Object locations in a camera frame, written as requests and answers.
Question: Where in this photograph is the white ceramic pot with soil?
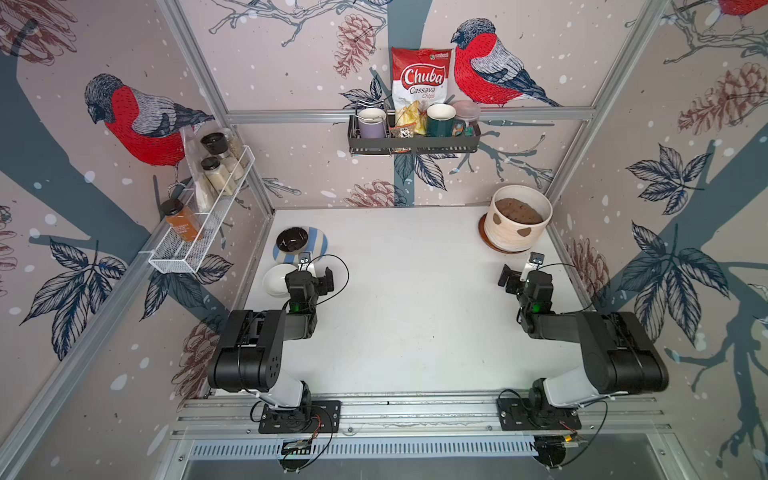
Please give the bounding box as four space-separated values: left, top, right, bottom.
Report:
485 185 553 252

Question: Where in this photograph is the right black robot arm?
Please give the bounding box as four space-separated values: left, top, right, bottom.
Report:
497 265 670 429

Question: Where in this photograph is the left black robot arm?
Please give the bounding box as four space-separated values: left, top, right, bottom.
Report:
207 268 335 430

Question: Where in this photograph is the brown pot saucer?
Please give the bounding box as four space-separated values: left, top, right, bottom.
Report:
478 214 518 255

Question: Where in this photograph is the white oval bowl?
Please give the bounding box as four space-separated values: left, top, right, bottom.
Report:
262 264 297 298

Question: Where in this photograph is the blue striped plate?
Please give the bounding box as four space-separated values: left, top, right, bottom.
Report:
272 226 328 265

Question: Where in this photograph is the small black bowl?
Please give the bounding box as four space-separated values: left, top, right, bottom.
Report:
276 227 309 253

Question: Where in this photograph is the orange spice jar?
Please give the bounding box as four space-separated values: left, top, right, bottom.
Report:
160 199 201 242

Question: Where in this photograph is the black lid spice jar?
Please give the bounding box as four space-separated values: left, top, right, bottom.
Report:
201 132 245 181
200 156 235 196

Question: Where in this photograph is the purple mug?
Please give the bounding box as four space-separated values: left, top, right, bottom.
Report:
356 107 388 139

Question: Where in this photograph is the small snack packet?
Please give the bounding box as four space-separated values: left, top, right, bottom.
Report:
389 124 414 139

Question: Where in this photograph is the pink lidded jar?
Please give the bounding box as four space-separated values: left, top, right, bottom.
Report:
453 100 481 137

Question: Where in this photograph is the green mug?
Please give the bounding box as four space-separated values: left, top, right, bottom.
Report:
426 103 464 138

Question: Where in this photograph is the red Chuba chips bag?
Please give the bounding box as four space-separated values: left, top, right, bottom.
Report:
391 47 452 136

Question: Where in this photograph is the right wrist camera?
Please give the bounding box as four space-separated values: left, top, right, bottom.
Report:
525 252 545 272

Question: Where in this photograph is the left camera cable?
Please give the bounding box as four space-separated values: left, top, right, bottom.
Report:
309 253 351 307

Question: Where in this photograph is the camera cable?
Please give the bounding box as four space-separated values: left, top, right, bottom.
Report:
533 262 598 314
309 253 351 307

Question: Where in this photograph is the right camera cable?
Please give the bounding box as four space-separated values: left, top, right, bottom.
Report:
533 262 598 314

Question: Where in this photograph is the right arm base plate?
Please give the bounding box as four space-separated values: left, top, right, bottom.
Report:
496 397 582 431

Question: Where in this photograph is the white wire wall rack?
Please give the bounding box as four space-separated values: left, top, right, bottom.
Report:
148 145 255 274

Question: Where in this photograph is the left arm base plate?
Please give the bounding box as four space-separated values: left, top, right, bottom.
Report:
252 400 342 434

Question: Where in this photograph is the black wall shelf basket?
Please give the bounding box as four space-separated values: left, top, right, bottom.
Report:
347 112 482 156

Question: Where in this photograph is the aluminium mounting rail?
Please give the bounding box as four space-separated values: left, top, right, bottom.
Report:
169 391 674 440

